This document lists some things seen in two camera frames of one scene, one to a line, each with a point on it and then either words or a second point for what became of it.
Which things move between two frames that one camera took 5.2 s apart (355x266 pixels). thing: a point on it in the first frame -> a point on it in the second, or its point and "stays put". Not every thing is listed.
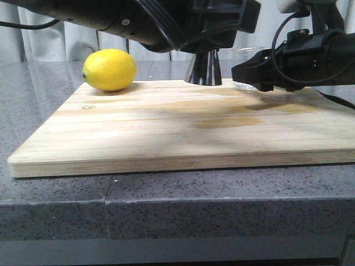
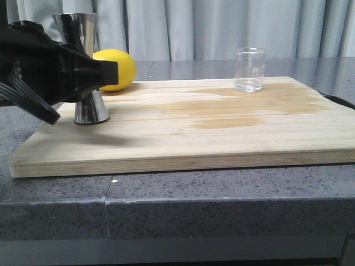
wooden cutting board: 161,126 stays put
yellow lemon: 110,70 stays put
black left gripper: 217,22 -> 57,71
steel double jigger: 205,68 -> 79,29
